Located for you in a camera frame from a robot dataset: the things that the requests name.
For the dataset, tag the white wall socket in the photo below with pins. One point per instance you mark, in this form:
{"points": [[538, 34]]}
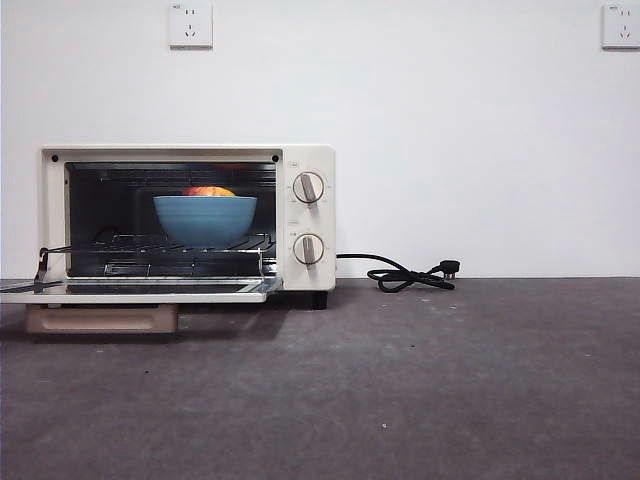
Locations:
{"points": [[622, 27], [190, 27]]}

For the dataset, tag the beige oven knob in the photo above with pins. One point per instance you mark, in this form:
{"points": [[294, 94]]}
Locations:
{"points": [[307, 188], [307, 249]]}

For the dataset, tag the red yellow apple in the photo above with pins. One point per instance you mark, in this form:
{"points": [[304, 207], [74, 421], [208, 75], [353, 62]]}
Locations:
{"points": [[207, 191]]}

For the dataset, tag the cream toaster oven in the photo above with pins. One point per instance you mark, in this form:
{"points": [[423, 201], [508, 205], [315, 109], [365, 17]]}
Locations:
{"points": [[330, 220]]}

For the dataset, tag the blue ribbed bowl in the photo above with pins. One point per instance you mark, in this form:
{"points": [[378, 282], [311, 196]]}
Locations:
{"points": [[205, 220]]}

